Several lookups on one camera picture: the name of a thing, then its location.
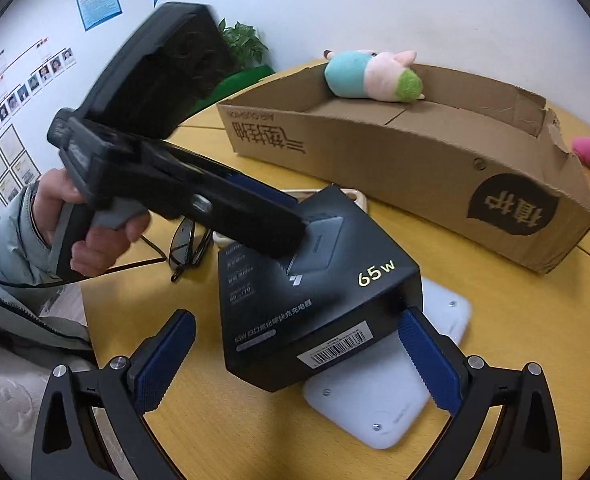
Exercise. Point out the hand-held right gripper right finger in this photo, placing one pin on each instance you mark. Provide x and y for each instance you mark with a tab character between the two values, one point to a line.
427	360

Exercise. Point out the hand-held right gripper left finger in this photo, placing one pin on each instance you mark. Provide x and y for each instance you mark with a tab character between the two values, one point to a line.
167	355

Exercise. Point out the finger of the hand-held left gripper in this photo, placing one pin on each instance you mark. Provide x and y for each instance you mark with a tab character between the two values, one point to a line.
265	190
265	232

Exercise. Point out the white plastic device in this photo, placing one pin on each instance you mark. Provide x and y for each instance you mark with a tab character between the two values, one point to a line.
365	410

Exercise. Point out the black sunglasses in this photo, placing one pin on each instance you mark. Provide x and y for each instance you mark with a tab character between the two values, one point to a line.
182	242

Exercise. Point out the black charger box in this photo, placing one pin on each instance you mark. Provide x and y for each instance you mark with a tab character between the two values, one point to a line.
325	310

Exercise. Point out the brown cardboard box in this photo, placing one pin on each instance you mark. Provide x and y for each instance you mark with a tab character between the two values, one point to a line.
400	170

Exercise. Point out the person's left forearm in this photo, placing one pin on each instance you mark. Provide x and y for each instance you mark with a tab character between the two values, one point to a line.
2	240

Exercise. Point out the wooden desktop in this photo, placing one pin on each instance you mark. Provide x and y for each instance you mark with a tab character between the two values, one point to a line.
255	435

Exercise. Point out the person's left hand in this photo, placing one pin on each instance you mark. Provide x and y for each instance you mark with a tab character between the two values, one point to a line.
50	200

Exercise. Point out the green bench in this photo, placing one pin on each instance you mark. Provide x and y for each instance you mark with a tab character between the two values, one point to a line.
235	82

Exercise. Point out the row of framed certificates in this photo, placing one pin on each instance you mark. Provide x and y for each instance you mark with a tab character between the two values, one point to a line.
5	165

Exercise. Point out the large potted green plant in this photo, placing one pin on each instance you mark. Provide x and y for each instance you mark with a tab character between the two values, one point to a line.
242	42

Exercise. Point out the teal and pink plush toy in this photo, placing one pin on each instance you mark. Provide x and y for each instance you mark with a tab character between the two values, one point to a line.
355	75

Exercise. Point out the grey jacket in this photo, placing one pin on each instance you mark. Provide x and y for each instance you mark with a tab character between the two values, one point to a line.
15	320

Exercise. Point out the white patterned cloth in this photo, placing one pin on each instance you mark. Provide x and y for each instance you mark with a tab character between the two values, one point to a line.
10	395

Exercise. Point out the wall photo chart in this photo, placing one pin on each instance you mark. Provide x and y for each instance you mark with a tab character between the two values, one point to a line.
30	80

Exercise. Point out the blue wall notice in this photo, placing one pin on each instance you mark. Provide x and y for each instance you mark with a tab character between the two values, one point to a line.
99	2

